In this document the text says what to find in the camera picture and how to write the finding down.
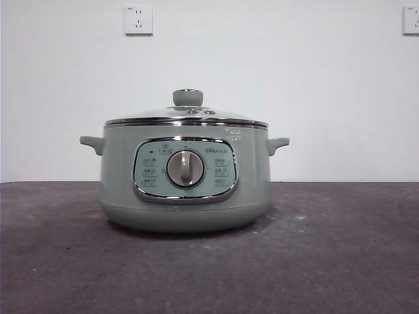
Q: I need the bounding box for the glass lid with green knob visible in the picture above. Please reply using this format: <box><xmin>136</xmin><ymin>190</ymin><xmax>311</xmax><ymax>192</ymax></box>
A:
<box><xmin>104</xmin><ymin>88</ymin><xmax>268</xmax><ymax>129</ymax></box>

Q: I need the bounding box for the pale green electric pot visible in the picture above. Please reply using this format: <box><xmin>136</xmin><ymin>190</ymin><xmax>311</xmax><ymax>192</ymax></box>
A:
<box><xmin>79</xmin><ymin>125</ymin><xmax>291</xmax><ymax>234</ymax></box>

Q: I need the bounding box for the white wall socket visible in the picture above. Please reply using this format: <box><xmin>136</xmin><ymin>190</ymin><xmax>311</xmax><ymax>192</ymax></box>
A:
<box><xmin>124</xmin><ymin>5</ymin><xmax>154</xmax><ymax>37</ymax></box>
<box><xmin>402</xmin><ymin>6</ymin><xmax>419</xmax><ymax>37</ymax></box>

